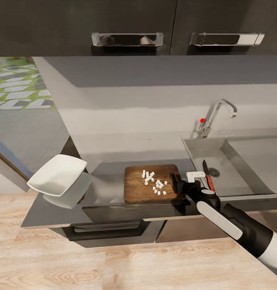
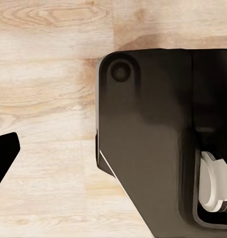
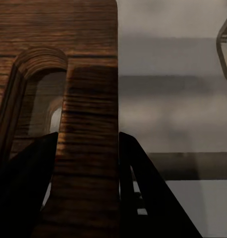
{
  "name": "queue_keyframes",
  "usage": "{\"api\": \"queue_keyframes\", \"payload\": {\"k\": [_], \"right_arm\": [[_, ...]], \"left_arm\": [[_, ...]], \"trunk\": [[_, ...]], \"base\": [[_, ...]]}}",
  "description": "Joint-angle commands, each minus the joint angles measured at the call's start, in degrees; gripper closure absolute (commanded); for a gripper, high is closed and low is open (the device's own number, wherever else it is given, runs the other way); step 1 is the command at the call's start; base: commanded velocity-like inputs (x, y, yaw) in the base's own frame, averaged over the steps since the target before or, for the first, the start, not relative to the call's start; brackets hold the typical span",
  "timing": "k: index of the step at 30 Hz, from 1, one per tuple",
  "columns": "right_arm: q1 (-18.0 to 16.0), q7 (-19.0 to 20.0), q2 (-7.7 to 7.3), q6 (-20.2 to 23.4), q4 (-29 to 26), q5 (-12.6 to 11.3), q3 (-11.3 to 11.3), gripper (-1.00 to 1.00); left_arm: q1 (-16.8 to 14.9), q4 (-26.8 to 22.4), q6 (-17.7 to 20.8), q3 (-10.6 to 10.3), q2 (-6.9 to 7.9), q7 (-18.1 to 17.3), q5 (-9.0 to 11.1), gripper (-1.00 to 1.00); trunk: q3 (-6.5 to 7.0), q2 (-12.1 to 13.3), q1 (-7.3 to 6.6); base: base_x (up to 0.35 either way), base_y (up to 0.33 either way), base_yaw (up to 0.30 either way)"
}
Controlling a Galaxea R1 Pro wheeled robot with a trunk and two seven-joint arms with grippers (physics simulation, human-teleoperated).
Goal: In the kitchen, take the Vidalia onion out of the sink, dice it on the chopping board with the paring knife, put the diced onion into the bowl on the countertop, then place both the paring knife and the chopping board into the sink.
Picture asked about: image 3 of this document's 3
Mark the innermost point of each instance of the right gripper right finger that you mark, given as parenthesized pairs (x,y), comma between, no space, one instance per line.
(167,217)

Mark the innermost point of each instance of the cutting board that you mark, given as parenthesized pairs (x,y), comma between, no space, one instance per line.
(80,36)

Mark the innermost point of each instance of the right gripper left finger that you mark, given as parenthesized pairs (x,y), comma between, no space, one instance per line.
(24,181)

